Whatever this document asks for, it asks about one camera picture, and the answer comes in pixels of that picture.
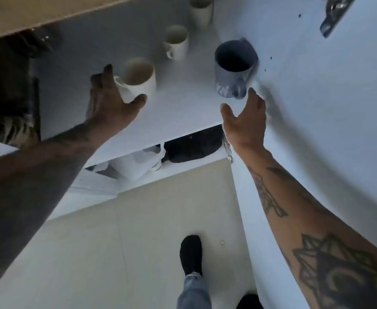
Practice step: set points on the person's right hand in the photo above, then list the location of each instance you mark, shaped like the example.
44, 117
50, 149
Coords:
248, 125

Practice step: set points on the person's left hand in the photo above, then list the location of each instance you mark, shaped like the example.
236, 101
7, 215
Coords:
108, 102

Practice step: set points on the white mug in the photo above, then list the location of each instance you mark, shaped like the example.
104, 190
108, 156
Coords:
140, 82
203, 14
177, 45

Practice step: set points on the white cabinet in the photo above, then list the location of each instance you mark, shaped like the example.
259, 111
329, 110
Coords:
182, 102

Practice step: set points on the white cabinet door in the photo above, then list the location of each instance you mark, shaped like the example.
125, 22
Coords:
336, 109

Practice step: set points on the person's left forearm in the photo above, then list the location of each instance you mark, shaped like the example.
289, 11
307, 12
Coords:
31, 189

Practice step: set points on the person's right forearm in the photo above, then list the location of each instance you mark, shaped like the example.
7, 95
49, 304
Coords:
304, 222

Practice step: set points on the person's blue jeans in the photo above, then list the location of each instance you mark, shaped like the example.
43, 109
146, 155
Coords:
193, 292

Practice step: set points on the white plastic bag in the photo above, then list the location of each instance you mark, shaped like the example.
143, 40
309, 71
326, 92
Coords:
133, 167

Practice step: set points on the woven basket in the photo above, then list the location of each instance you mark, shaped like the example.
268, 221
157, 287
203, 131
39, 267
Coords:
11, 131

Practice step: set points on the black shoe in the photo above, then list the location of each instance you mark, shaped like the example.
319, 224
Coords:
249, 302
191, 254

